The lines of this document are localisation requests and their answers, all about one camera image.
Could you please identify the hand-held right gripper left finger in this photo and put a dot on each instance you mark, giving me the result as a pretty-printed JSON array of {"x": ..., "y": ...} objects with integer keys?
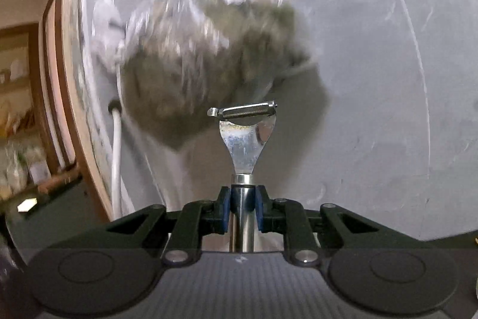
[{"x": 224, "y": 210}]

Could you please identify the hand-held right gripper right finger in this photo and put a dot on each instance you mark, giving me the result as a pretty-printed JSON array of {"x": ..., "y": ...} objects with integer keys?
[{"x": 260, "y": 210}]

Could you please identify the metal vegetable peeler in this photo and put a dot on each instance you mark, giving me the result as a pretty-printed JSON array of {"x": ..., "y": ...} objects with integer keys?
[{"x": 242, "y": 147}]

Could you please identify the clear bag of leafy greens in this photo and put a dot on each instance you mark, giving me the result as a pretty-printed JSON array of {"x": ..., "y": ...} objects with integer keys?
[{"x": 205, "y": 53}]

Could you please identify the wooden shelf with items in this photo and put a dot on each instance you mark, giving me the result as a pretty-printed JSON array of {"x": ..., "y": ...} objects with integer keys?
[{"x": 18, "y": 98}]

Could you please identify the wooden door frame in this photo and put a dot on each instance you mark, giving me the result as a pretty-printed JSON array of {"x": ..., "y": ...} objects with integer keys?
[{"x": 63, "y": 80}]

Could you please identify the white wall plug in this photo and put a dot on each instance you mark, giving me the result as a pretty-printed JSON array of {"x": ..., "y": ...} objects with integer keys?
[{"x": 106, "y": 31}]

